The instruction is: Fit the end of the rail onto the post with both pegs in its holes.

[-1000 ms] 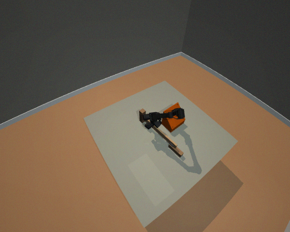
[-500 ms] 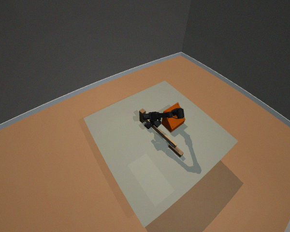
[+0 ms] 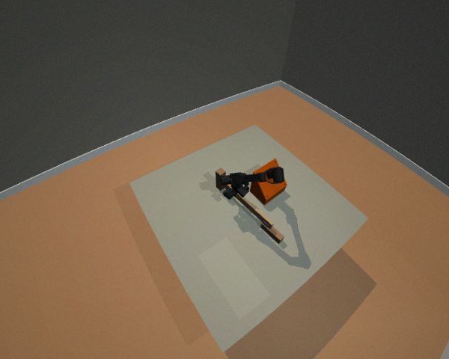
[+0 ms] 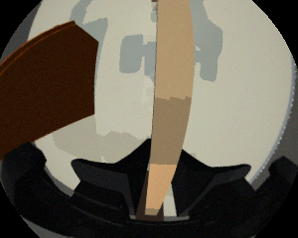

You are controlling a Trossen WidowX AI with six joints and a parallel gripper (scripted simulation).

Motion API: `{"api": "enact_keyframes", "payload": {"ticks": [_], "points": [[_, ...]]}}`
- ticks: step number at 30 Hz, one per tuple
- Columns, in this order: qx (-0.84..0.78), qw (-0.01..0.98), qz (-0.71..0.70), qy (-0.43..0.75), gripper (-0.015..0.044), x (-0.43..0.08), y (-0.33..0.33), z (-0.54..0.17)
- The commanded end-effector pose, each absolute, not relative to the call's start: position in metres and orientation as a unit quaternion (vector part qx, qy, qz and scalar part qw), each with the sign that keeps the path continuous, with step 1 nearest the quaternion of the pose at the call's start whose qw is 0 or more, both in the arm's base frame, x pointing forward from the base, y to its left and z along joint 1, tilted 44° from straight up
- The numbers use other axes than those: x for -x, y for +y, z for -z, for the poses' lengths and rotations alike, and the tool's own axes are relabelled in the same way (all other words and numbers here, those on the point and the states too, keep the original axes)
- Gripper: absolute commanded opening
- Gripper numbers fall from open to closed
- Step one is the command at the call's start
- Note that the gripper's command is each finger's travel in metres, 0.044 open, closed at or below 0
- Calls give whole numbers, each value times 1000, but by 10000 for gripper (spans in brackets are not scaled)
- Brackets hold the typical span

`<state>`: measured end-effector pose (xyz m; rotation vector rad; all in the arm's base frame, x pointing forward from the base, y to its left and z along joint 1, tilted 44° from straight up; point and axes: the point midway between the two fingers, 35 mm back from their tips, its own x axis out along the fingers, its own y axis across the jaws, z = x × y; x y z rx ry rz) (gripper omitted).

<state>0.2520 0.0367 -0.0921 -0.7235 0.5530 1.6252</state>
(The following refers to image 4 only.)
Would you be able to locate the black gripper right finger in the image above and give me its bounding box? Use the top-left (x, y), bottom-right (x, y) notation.
top-left (172, 150), bottom-right (252, 217)

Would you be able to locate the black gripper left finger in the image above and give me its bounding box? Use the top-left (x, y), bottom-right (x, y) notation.
top-left (71, 138), bottom-right (152, 215)

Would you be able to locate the long tan wooden rail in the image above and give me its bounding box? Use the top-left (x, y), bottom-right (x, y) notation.
top-left (145, 0), bottom-right (195, 215)

